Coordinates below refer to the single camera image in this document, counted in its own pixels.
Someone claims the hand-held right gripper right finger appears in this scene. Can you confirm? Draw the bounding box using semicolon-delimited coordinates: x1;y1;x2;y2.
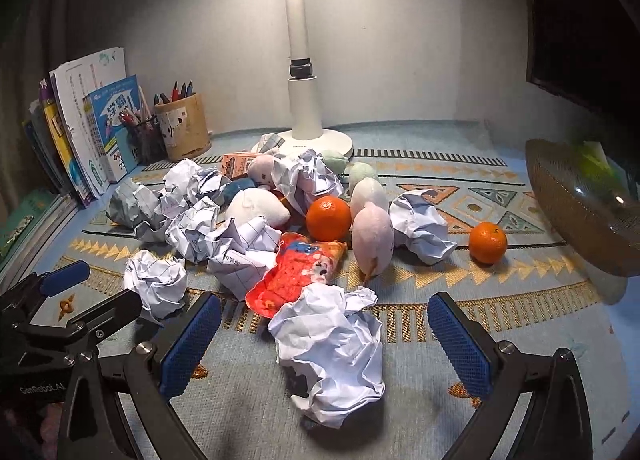
427;292;593;460

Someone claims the patterned woven mat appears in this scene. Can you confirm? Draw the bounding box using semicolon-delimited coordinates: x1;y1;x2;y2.
30;120;631;460

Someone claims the white cat plush toy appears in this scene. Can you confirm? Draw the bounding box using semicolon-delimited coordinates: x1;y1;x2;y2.
225;188;292;231

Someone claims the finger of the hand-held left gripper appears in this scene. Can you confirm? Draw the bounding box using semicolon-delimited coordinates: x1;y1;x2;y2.
39;260;92;298
67;289;143;341

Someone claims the large white paper ball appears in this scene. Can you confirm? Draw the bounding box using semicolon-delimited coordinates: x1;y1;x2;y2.
268;285;386;428

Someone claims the green packet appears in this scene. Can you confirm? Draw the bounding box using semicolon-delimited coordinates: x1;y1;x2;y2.
570;141;626;191

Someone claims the pile of lined papers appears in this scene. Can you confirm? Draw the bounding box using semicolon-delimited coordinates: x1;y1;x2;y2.
106;158;283;323

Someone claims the red printed snack packet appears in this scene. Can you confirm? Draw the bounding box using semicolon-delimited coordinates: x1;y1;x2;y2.
245;232;348;318

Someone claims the pastel dango skewer plush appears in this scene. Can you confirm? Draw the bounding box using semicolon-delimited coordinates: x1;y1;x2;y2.
347;161;396;283

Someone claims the pink bunny plush toy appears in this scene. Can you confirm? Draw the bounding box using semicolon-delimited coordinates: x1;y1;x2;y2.
247;154;278;189

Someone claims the bamboo pen holder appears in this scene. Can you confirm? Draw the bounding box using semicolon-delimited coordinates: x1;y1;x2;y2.
154;92;212;162

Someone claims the blue capped plush toy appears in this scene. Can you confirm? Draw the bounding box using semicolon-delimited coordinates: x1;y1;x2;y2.
220;177;258;203

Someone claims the bundle of red pencils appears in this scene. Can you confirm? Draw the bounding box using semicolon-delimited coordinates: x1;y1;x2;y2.
117;87;153;128

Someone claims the orange card packet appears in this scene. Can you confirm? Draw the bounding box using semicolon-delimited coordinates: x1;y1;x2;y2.
221;152;266;181

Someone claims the stack of flat books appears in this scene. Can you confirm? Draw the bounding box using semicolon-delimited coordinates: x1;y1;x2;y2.
0;187;81;286

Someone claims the white desk lamp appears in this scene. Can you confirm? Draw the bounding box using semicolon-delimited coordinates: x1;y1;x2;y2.
270;0;354;161

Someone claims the orange fruit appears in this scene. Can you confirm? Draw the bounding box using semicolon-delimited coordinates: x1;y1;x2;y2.
468;221;508;265
306;195;352;242

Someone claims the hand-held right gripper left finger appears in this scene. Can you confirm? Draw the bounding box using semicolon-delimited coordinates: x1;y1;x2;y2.
57;292;223;460

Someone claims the black mesh pen holder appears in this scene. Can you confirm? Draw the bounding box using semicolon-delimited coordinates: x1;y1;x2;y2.
120;115;166;166

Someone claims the row of upright books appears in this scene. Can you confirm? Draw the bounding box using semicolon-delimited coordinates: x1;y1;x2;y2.
21;46;143;206

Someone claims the small green plush toy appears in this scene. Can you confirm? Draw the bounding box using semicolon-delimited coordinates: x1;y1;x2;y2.
320;150;351;176

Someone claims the bundle of coloured pens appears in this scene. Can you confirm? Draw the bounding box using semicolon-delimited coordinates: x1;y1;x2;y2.
152;80;196;103

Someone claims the checked fabric pouch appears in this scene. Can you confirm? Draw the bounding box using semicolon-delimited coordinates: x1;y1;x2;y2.
250;132;286;156

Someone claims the woven bamboo basket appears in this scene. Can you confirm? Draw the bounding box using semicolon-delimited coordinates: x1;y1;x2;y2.
525;139;640;306

